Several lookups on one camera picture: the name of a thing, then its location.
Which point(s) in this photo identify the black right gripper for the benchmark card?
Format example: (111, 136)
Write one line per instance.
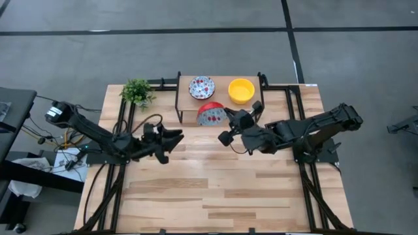
(243, 120)

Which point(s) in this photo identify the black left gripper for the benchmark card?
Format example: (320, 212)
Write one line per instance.
(156, 140)

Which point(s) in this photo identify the red floral mini bowl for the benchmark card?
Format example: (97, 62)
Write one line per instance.
(211, 115)
(202, 87)

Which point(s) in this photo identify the yellow plastic bowl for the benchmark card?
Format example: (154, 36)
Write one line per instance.
(241, 91)

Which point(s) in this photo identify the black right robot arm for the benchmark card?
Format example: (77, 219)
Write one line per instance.
(310, 129)

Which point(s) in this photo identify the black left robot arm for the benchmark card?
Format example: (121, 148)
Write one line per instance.
(91, 129)

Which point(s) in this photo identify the small green potted plant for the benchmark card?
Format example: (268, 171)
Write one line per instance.
(137, 93)

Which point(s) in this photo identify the small white sticker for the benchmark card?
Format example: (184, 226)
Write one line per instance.
(311, 85)

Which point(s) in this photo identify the black table edge clamp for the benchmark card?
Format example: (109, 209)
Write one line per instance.
(162, 231)
(251, 231)

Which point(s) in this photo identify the white printed cardboard box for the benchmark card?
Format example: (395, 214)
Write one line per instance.
(65, 160)

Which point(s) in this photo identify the black low bench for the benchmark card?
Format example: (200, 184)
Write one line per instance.
(39, 178)

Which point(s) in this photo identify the white plastic bag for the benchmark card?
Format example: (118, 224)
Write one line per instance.
(24, 189)

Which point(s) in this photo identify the black side desk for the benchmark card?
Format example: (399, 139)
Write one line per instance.
(16, 107)

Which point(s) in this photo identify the black caster wheel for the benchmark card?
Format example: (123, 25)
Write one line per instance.
(20, 228)

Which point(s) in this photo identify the wooden shelf black metal frame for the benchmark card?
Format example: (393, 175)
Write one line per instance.
(222, 94)

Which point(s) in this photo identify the black aluminium rig frame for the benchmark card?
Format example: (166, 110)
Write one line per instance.
(281, 87)

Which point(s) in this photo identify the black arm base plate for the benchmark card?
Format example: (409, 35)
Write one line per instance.
(326, 153)
(98, 158)

